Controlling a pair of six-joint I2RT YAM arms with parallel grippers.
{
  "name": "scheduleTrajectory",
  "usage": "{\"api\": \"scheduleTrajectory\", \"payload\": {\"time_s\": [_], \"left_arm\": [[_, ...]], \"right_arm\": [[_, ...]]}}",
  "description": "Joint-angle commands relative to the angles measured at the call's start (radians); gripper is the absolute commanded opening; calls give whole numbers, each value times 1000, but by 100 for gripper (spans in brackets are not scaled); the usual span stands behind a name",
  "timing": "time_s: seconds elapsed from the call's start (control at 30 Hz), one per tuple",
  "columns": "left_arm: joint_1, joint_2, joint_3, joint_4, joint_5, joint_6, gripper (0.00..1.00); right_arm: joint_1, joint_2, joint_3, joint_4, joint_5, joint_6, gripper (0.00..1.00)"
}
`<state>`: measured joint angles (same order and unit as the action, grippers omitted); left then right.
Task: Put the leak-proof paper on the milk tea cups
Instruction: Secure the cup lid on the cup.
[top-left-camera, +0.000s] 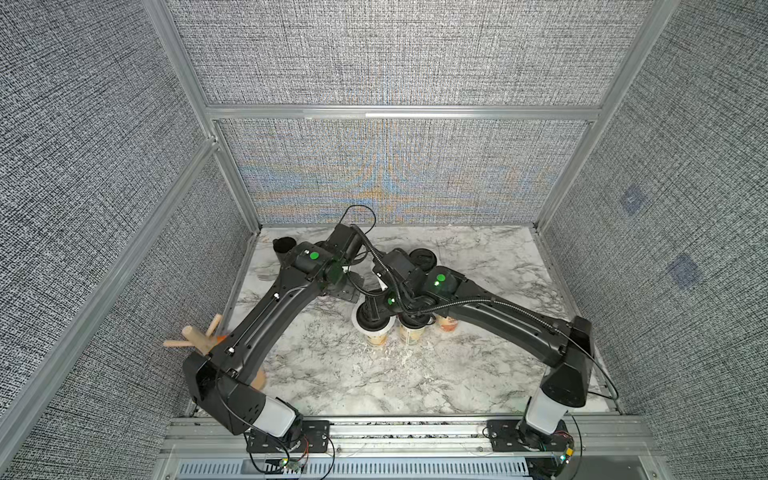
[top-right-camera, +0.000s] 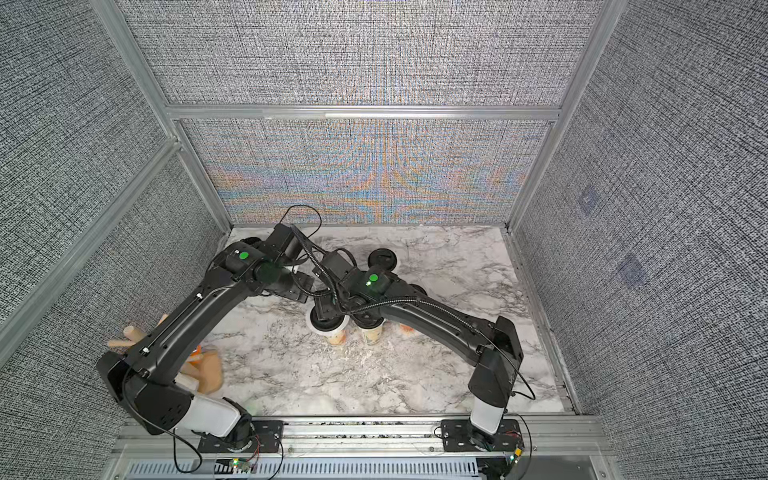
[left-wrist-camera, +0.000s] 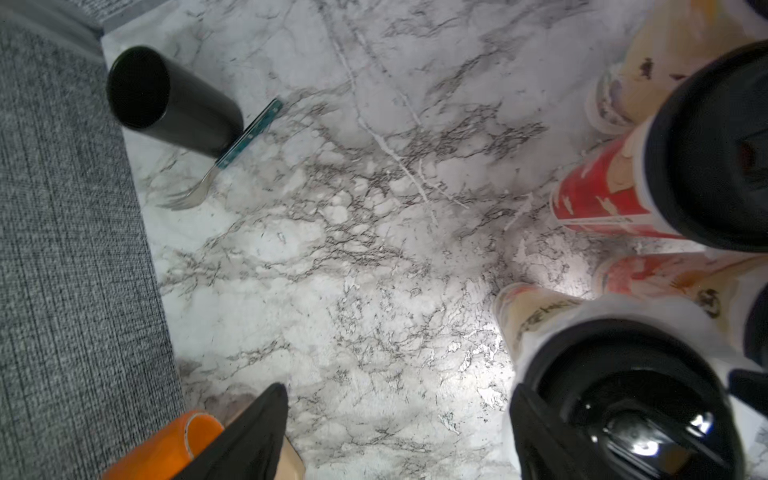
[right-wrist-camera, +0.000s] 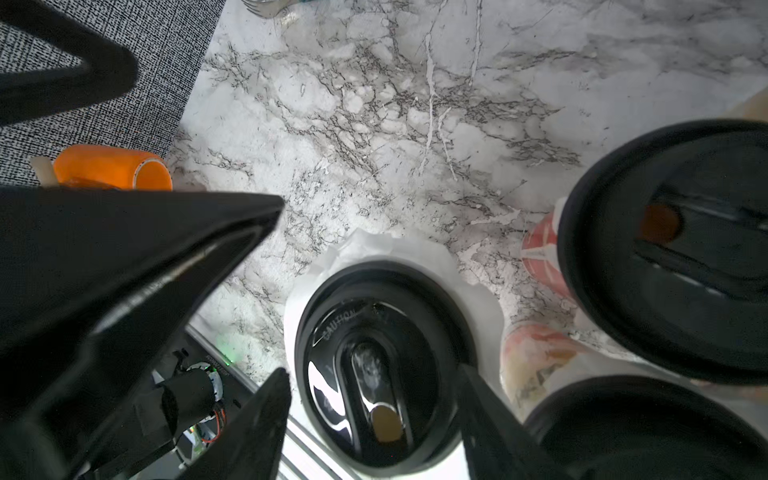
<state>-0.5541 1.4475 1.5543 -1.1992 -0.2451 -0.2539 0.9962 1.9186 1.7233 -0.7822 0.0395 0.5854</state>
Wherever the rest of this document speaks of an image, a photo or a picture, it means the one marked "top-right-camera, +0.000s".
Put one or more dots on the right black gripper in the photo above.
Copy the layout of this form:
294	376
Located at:
325	308

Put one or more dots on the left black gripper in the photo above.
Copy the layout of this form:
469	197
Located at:
301	291

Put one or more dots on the black lid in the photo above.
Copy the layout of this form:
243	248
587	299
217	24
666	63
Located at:
366	321
325	326
419	289
384	258

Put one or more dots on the black lid front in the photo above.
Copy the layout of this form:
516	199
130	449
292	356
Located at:
384	258

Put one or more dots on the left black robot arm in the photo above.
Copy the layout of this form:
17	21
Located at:
143	379

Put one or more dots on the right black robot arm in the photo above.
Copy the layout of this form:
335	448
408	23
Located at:
374	296

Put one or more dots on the wooden peg rack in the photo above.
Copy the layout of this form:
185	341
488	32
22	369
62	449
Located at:
202	372

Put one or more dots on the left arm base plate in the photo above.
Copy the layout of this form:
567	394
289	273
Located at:
257	435

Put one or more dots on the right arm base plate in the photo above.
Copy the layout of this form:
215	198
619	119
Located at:
459	435

